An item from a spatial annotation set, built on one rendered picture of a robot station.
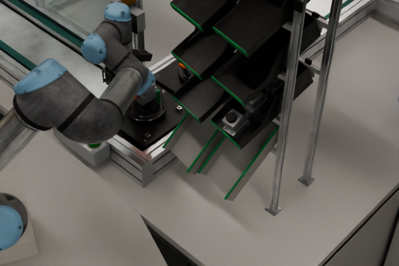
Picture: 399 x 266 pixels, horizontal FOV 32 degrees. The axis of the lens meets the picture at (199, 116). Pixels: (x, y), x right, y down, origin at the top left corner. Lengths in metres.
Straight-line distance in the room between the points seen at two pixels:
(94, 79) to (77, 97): 0.99
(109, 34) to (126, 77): 0.17
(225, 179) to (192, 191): 0.20
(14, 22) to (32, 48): 0.20
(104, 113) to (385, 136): 1.20
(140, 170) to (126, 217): 0.15
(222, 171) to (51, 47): 0.97
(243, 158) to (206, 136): 0.14
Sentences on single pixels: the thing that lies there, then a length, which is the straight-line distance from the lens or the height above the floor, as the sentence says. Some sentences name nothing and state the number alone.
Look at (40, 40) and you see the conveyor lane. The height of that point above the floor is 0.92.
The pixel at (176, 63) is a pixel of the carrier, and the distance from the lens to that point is 2.56.
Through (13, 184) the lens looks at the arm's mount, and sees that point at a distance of 2.08.
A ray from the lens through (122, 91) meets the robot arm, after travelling 1.80.
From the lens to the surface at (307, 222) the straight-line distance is 2.22.
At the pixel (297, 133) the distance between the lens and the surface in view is 2.48.
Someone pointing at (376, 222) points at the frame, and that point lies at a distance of 2.44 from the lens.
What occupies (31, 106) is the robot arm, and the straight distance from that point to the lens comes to 1.63.
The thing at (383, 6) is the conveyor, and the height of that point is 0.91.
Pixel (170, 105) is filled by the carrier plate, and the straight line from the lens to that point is 2.39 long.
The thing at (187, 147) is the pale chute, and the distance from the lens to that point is 2.17.
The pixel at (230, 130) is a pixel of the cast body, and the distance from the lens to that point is 1.94.
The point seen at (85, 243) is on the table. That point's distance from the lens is 2.16.
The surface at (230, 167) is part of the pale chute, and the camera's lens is 2.09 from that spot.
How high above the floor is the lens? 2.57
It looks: 43 degrees down
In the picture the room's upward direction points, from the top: 1 degrees clockwise
